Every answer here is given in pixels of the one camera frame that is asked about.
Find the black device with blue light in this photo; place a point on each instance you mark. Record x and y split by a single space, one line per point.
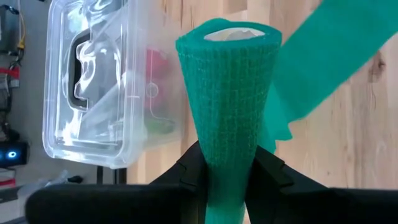
18 155

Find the dark green roll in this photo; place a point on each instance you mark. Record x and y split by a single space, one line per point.
160 126

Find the clear plastic storage bin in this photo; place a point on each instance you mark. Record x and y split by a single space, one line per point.
93 133

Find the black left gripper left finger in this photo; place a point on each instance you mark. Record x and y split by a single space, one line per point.
124 202

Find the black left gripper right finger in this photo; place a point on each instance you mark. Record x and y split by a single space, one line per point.
311 205

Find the green elastic bandage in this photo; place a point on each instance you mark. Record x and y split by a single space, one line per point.
227 93

